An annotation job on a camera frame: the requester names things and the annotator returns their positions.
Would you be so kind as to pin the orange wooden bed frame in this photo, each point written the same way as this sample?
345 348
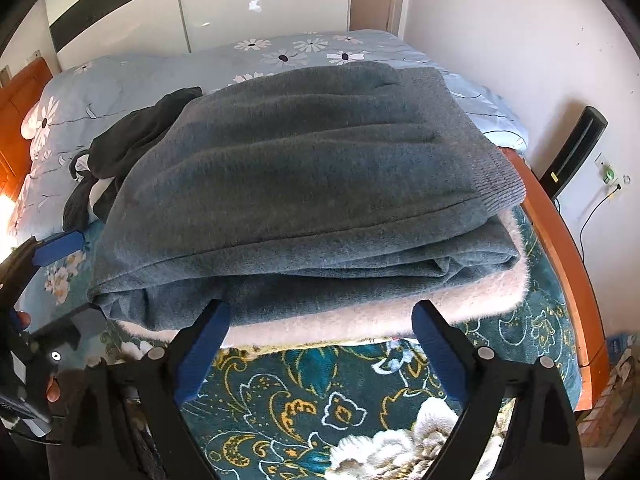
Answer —
565 270

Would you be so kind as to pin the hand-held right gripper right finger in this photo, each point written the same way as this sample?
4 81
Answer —
440 350

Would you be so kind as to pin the pink fuzzy garment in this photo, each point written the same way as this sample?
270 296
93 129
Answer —
400 305

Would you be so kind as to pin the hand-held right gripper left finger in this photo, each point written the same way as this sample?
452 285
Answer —
200 350

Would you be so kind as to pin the white wall socket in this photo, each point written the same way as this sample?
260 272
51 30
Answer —
601 160

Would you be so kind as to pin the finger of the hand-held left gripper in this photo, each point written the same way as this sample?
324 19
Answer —
87 321
60 248

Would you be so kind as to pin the green plug adapter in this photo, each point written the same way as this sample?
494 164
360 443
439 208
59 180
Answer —
609 174

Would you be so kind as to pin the grey sweater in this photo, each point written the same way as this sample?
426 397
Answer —
300 185

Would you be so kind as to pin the teal floral blanket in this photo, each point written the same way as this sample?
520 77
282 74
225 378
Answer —
300 410

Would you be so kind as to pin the white glossy wardrobe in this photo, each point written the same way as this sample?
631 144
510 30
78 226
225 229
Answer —
225 10

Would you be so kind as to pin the black tower appliance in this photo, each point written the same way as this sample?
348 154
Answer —
575 155

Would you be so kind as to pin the blue box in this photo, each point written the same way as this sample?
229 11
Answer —
617 345

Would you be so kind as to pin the person's left hand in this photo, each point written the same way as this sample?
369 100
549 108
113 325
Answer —
53 390

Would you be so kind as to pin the black garment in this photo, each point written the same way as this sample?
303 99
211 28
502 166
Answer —
125 140

